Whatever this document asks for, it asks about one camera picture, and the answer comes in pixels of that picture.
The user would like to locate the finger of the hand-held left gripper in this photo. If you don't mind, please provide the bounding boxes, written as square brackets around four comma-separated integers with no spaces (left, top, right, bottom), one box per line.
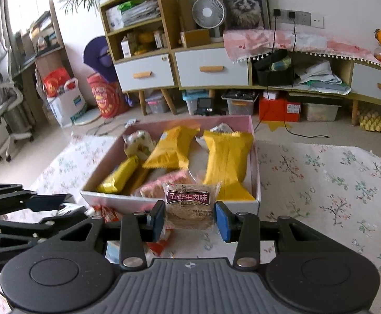
[0,183,75,218]
[0,207,92,256]

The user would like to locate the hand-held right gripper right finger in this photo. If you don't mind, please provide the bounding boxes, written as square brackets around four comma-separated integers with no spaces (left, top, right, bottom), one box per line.
[214,201,334,269]

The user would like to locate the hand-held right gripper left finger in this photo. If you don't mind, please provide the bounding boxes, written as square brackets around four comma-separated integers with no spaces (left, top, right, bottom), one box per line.
[48,200,167,269]

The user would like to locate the round cake packet maroon label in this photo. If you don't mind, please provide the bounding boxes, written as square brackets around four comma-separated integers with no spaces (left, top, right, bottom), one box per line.
[162,182,223,231]

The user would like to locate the pink cardboard box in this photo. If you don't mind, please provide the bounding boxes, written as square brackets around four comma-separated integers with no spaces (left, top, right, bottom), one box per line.
[79,114,262,215]

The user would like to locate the orange red snack packet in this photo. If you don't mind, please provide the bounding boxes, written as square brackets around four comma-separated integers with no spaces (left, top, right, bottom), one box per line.
[145,229,174,257]

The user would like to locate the pink snack packet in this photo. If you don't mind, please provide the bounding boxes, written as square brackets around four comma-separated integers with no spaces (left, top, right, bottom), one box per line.
[140,169,197,198]

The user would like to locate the blue and white snack packet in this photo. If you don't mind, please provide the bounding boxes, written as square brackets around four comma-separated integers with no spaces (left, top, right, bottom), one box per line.
[105,240,122,265]

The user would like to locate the large yellow snack packet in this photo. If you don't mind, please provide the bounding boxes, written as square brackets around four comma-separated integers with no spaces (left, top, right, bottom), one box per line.
[203,130,256,201]

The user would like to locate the small yellow snack packet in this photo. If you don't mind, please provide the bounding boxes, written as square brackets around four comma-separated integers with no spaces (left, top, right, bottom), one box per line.
[97,156,139,194]

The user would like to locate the medium yellow snack packet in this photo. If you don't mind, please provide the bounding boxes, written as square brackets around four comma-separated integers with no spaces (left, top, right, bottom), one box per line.
[142,125,201,170]

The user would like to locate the white office chair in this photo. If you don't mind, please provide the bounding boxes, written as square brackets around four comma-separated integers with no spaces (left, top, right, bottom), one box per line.
[0,70,35,162]

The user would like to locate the floral mat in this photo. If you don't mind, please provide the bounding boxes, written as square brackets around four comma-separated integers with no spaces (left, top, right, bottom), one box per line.
[0,134,381,314]

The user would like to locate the round white scale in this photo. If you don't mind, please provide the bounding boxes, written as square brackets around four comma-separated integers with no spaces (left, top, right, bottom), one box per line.
[73,108,101,125]

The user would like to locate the white paper bag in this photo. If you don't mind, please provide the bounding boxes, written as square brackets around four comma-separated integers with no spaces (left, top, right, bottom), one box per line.
[47,78,88,128]

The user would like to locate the small clear storage box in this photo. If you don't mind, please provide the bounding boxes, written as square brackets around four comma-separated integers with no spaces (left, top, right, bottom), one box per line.
[145,93,171,115]

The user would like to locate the clear storage box orange latch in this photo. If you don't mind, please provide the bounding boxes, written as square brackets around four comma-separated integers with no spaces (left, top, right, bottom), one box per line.
[221,89,259,116]

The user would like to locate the red gift bag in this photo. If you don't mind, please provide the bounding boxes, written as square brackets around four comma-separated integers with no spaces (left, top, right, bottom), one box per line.
[43,67,71,98]

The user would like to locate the red patterned bag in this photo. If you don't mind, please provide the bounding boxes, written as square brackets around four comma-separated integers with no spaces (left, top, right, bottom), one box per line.
[86,72,130,119]

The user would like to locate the blue lid storage box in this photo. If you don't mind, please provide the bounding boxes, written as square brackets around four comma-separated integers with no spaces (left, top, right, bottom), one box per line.
[182,90,211,115]

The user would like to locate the red cardboard box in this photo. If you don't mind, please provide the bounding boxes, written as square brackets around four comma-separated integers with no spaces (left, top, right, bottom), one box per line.
[258,96,301,123]

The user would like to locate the wooden desk with shelves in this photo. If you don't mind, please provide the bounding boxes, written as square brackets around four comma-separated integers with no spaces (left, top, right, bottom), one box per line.
[12,0,76,118]

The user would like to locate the large clear storage box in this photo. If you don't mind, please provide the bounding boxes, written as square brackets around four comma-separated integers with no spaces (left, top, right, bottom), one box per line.
[302,103,343,121]

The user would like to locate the black storage box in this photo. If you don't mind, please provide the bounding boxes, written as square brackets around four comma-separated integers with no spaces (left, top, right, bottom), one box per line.
[252,49,295,86]

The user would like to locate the purple hat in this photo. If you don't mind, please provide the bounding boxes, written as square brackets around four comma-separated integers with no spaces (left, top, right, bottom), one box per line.
[83,36,119,82]

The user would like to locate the small white carton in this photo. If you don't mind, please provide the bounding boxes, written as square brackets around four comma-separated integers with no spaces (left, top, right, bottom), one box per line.
[121,37,133,59]

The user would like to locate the pile of papers and bags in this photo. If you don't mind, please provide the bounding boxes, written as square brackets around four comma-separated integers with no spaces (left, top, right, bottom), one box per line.
[295,60,352,95]

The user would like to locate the yellow egg carton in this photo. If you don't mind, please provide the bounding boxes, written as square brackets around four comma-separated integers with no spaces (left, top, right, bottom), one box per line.
[359,111,381,136]

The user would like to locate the pink tasselled cloth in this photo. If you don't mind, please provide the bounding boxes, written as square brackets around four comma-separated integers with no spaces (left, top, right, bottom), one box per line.
[223,29,381,68]

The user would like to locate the brown cardboard box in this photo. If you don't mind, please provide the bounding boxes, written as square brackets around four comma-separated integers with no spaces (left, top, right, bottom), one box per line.
[180,29,211,48]

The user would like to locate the low wooden cabinet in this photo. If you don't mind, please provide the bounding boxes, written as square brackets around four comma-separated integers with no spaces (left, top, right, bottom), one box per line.
[171,29,381,126]

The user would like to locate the white box on shelf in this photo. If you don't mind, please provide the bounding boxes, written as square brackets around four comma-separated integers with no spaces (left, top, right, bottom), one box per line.
[105,6,124,30]

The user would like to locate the wooden shelf cabinet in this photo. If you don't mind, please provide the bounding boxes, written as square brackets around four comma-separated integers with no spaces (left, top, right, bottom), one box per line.
[99,0,181,116]

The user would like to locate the stack of papers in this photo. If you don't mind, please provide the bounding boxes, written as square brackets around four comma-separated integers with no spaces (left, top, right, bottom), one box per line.
[117,0,161,27]

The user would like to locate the small white fan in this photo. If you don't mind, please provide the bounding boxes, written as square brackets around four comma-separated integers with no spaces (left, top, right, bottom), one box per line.
[192,0,227,42]

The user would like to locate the framed cat picture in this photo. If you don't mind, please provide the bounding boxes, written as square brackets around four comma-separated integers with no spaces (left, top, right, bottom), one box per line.
[214,0,271,31]

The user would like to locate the black handheld camera gimbal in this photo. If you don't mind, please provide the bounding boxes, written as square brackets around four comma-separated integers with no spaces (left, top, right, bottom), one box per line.
[197,97,214,116]

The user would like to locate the black power cable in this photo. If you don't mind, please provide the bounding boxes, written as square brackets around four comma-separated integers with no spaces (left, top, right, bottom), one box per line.
[274,16,329,138]

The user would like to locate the white drawer wooden handle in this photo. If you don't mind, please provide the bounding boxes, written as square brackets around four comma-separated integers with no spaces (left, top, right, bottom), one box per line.
[175,50,250,89]
[352,62,381,107]
[113,53,175,93]

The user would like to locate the wall power outlet strip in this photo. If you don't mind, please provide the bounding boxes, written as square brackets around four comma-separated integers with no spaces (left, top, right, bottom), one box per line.
[273,9,325,28]

